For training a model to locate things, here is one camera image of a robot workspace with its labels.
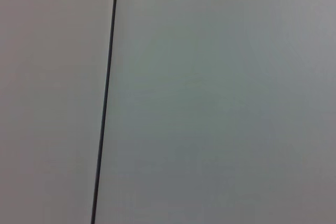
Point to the dark wall panel seam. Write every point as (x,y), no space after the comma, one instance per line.
(105,98)

